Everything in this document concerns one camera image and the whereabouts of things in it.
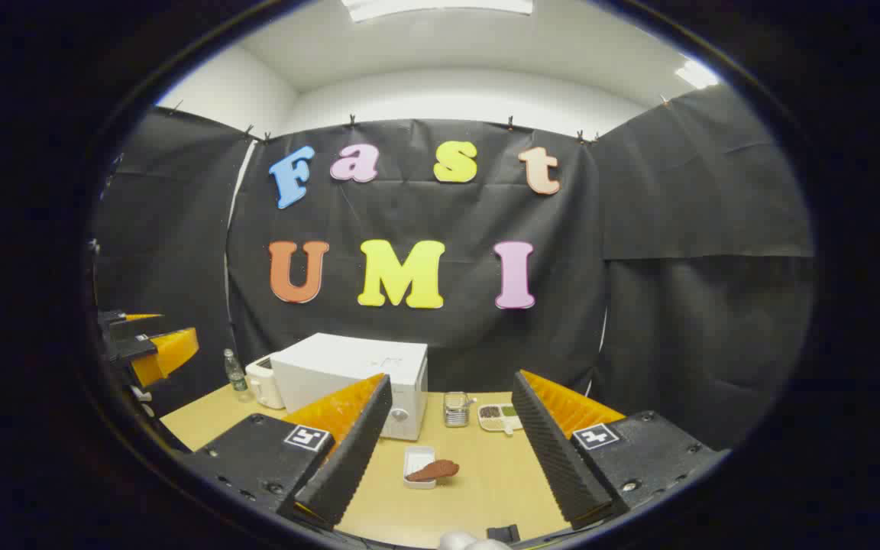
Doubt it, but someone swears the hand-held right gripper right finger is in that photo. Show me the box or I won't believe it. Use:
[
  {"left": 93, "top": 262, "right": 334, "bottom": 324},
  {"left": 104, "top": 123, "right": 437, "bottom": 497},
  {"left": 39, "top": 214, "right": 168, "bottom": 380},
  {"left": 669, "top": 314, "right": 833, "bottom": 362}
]
[{"left": 511, "top": 369, "right": 731, "bottom": 530}]

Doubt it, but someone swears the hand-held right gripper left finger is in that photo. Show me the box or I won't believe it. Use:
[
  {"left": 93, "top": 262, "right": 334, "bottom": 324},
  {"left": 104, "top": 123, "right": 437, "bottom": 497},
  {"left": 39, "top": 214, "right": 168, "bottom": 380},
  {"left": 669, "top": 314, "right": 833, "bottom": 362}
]
[{"left": 180, "top": 373, "right": 393, "bottom": 532}]

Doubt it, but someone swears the brown meat piece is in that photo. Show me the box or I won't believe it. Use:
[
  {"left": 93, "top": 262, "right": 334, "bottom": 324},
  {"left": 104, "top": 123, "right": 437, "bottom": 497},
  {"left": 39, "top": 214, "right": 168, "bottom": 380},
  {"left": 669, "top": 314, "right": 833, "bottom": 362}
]
[{"left": 406, "top": 459, "right": 461, "bottom": 483}]

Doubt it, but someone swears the white microwave oven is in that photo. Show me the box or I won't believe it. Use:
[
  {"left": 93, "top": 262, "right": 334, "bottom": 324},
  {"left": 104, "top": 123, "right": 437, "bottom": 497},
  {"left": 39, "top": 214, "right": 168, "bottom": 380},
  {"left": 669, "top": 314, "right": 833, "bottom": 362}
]
[{"left": 270, "top": 332, "right": 429, "bottom": 442}]

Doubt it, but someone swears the white rectangular tray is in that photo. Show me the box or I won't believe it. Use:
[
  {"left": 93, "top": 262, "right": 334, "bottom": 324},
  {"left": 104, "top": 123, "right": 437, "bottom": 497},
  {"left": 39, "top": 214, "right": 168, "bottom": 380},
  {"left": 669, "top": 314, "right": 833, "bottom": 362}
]
[{"left": 403, "top": 445, "right": 438, "bottom": 490}]

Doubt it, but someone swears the white divided grain dish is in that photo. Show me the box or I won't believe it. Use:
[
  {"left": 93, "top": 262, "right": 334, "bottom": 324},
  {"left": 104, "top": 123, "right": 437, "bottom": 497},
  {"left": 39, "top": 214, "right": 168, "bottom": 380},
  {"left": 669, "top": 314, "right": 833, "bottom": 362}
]
[{"left": 477, "top": 403, "right": 523, "bottom": 436}]

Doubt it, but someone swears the clear plastic water bottle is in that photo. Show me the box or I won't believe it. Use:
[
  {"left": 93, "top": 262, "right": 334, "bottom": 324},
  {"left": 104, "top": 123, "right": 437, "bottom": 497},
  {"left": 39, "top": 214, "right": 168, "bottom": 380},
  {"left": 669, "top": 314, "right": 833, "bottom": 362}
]
[{"left": 224, "top": 348, "right": 251, "bottom": 403}]

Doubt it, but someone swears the white toaster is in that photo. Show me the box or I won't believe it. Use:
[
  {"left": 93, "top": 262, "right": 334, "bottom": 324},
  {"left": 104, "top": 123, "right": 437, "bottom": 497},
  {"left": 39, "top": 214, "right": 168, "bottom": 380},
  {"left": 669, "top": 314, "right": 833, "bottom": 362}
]
[{"left": 245, "top": 355, "right": 286, "bottom": 410}]

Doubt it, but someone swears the ceiling light panel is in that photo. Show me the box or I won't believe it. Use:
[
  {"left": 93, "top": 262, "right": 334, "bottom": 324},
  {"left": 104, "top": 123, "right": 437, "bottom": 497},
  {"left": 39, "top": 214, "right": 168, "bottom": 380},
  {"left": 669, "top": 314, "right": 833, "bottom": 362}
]
[
  {"left": 675, "top": 60, "right": 720, "bottom": 90},
  {"left": 348, "top": 0, "right": 534, "bottom": 22}
]

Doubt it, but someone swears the metal wire basket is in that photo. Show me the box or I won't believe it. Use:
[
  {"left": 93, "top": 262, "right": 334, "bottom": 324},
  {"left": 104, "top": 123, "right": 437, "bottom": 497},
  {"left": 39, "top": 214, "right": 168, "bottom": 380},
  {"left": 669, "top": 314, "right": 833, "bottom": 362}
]
[{"left": 443, "top": 391, "right": 477, "bottom": 429}]

